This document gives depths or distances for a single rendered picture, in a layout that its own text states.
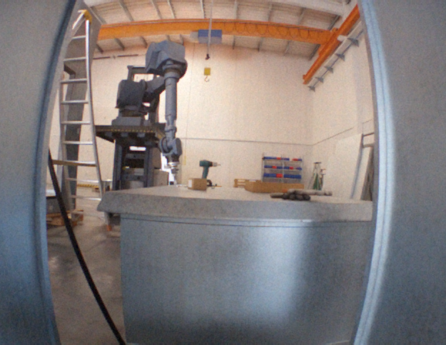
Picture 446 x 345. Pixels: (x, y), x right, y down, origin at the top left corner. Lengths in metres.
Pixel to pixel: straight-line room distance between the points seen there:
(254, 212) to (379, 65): 0.53
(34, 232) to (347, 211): 0.90
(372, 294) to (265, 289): 0.36
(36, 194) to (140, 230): 0.34
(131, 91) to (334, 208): 3.17
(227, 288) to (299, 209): 0.34
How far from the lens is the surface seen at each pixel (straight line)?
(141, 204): 0.78
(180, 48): 2.90
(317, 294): 0.95
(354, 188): 4.29
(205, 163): 2.26
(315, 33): 11.27
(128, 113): 3.69
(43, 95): 0.72
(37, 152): 0.70
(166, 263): 0.84
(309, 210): 0.81
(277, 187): 1.47
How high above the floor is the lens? 0.70
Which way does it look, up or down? 2 degrees up
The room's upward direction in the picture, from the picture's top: 3 degrees clockwise
